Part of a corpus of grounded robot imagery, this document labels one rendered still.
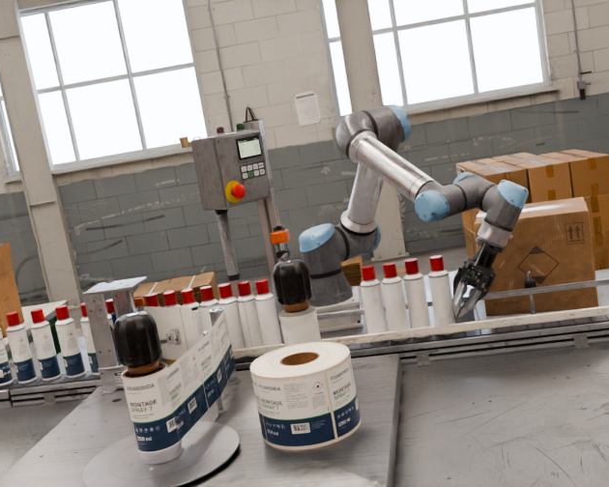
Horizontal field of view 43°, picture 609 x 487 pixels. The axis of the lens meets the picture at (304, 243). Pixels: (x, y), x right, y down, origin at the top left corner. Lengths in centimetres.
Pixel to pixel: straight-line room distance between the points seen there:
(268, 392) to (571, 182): 412
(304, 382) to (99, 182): 642
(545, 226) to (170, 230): 579
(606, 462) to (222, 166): 115
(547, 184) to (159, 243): 392
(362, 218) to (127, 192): 545
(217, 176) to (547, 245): 91
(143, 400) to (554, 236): 121
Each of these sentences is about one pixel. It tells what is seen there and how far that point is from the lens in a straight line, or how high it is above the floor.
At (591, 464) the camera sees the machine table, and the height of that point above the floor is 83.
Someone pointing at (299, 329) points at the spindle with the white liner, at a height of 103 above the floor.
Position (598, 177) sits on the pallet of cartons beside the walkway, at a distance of 546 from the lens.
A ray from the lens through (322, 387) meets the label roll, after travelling 148.
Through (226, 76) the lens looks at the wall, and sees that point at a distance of 747.
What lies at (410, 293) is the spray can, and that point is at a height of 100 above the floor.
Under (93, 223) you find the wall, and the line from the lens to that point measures 784.
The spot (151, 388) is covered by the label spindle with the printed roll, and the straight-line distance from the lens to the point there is 151.
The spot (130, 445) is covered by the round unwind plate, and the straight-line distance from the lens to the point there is 168.
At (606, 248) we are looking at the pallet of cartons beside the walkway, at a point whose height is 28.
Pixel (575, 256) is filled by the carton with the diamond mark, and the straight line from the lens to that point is 222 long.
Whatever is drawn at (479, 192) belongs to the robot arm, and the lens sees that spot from 198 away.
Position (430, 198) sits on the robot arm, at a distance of 189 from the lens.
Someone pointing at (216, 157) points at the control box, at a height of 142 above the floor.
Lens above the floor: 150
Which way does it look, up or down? 10 degrees down
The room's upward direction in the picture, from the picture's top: 10 degrees counter-clockwise
